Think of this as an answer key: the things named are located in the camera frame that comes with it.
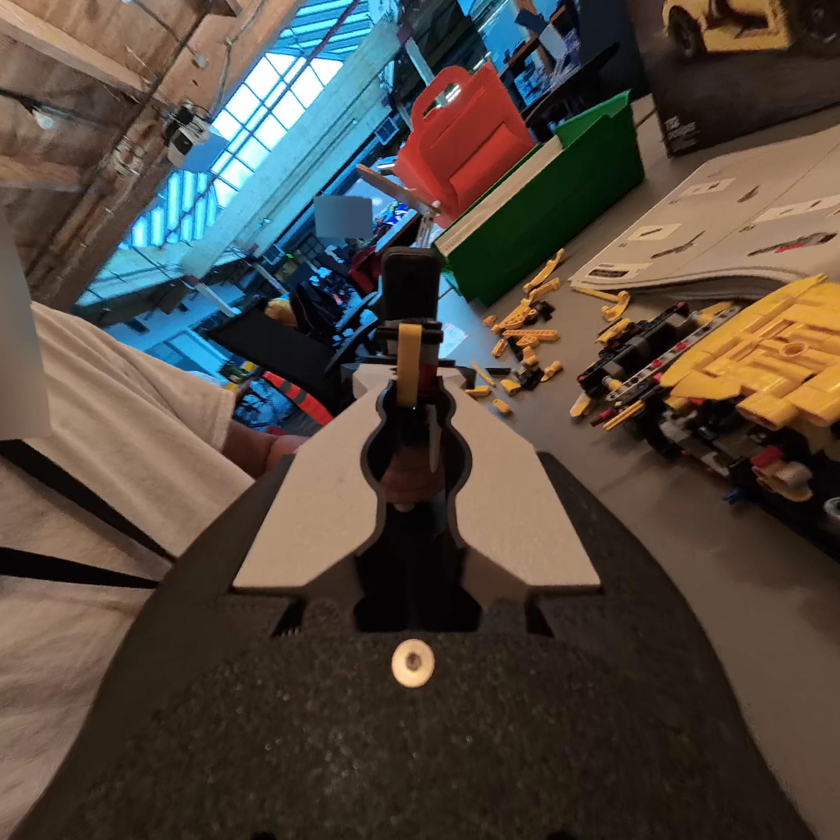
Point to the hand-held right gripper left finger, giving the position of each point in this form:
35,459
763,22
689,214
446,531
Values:
308,525

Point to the yellow black brick car model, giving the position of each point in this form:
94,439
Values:
754,367

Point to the open instruction booklet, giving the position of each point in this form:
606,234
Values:
754,197

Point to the wooden board on stand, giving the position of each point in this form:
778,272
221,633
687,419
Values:
387,180

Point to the ceiling mounted device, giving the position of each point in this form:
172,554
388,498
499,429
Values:
184,138

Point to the large paned window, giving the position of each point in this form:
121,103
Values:
262,111

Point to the black office chair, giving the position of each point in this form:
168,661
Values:
295,341

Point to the green plastic bin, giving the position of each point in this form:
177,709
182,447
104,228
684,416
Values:
558,210

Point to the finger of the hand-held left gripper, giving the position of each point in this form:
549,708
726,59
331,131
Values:
453,375
371,380

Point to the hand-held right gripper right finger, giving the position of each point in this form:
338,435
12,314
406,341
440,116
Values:
525,525

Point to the person's left forearm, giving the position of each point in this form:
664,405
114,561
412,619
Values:
262,449

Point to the grey desk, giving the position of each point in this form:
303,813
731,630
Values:
722,623

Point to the small yellow black brick assembly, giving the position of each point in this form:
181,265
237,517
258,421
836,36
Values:
408,354

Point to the pile of yellow brick pieces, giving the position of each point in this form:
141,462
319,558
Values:
528,334

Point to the dark toy car box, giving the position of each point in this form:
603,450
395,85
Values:
735,85

